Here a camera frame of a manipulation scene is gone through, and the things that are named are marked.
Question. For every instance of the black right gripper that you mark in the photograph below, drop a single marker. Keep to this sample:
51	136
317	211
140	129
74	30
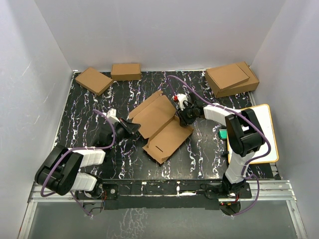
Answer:
184	120

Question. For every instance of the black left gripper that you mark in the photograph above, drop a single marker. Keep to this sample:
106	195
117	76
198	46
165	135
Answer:
131	127

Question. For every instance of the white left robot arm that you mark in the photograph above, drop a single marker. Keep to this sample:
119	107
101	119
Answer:
59	174

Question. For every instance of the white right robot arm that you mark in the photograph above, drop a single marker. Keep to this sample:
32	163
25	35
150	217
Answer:
244	133

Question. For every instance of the small cardboard box top right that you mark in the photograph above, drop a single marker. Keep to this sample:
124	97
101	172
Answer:
225	77

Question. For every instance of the large cardboard box bottom right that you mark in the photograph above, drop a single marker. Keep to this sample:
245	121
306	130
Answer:
249	85

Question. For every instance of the green eraser block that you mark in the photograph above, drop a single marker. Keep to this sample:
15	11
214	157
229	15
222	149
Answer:
222	134

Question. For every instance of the white board with yellow rim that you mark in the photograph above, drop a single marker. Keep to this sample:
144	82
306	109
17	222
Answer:
263	114

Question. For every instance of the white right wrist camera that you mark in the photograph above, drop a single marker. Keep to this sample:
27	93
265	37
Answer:
181	100

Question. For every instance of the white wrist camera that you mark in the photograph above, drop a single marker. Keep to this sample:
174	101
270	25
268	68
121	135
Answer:
181	100
111	116

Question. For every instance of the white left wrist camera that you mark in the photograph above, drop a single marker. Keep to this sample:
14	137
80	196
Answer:
111	116

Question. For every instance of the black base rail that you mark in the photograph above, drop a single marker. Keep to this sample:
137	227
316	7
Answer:
210	194

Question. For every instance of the aluminium frame rail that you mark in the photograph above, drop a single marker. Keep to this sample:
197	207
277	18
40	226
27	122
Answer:
276	212

